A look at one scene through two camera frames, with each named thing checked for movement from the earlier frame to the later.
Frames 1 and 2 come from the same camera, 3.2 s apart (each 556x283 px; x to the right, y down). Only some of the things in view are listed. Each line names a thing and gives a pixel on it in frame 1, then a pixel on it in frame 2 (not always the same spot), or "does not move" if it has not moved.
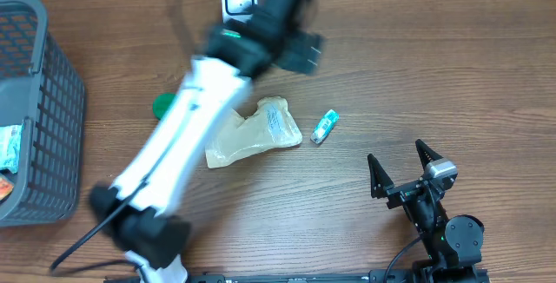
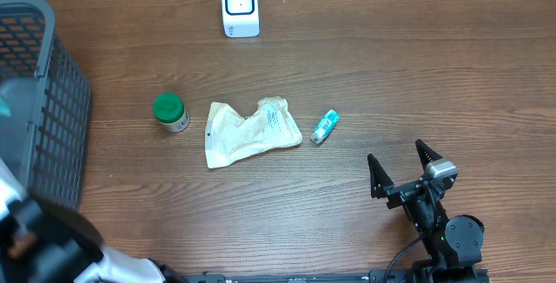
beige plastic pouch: (270, 125) does not move
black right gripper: (381, 182) does not move
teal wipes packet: (9, 144) -> (4, 106)
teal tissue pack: (324, 127) does not move
